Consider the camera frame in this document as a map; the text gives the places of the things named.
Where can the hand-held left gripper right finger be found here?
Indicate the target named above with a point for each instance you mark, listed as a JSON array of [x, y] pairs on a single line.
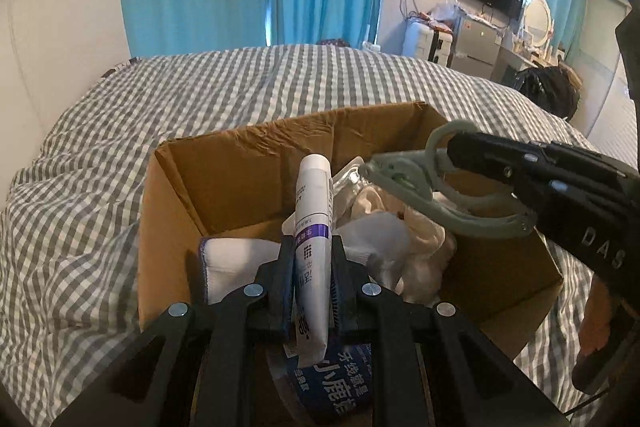
[[340, 302]]

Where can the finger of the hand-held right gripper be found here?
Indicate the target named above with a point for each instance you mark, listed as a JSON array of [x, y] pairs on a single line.
[[495, 149], [505, 179]]

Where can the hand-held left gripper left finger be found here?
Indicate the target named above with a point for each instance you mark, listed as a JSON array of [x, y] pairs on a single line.
[[286, 302]]

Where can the white tube with purple band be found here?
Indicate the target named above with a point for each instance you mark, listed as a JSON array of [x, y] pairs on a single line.
[[312, 257]]

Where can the white cloth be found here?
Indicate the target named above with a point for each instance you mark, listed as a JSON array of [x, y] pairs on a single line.
[[235, 262], [400, 252]]

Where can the blue packet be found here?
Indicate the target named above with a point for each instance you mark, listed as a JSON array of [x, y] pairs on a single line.
[[340, 387]]

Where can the grey-green plastic clip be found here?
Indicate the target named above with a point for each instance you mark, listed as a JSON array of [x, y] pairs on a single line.
[[400, 174]]

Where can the cream sock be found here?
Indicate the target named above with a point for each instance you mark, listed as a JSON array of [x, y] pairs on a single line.
[[375, 202]]

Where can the clear plastic bag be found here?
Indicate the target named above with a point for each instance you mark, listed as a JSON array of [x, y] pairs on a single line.
[[345, 182]]

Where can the brown cardboard box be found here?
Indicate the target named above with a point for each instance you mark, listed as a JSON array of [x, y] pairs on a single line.
[[240, 177]]

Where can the person's right hand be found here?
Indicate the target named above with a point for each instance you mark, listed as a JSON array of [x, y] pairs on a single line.
[[597, 322]]

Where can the black backpack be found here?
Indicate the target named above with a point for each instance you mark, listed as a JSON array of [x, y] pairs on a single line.
[[547, 94]]

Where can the vanity table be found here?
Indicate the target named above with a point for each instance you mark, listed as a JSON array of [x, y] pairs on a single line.
[[515, 59]]

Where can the silver mini fridge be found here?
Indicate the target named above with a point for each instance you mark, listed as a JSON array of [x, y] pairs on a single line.
[[477, 47]]

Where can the white oval vanity mirror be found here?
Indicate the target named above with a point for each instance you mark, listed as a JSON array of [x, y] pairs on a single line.
[[537, 19]]

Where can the pile of clear bags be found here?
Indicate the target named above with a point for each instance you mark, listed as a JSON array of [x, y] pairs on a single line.
[[444, 13]]

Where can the white plastic bottle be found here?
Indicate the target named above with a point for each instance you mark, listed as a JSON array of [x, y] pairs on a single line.
[[371, 42]]

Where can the dark patterned bag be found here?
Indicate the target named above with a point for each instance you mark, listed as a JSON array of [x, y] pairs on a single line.
[[332, 43]]

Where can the grey checked bed cover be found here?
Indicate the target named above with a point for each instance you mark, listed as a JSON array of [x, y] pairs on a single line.
[[150, 107]]

